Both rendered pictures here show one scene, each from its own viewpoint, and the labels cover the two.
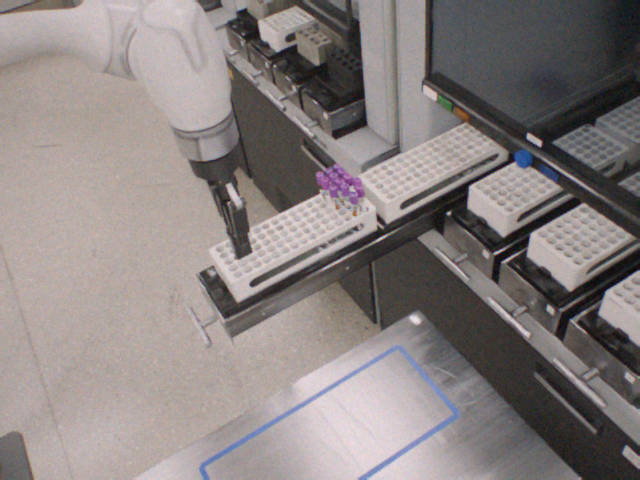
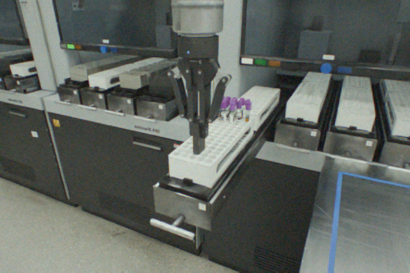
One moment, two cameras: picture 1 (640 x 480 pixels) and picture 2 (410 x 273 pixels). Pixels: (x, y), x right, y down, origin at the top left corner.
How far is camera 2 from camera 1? 75 cm
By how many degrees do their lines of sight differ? 37
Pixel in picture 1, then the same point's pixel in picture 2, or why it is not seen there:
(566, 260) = (366, 113)
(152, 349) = not seen: outside the picture
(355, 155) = (186, 124)
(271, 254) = (219, 147)
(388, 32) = not seen: hidden behind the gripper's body
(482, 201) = (299, 106)
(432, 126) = (239, 89)
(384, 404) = (377, 200)
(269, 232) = not seen: hidden behind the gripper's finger
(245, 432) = (325, 259)
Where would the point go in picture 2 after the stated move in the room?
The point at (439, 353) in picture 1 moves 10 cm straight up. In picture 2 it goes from (363, 168) to (375, 127)
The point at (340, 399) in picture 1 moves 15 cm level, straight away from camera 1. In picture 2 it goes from (352, 209) to (282, 175)
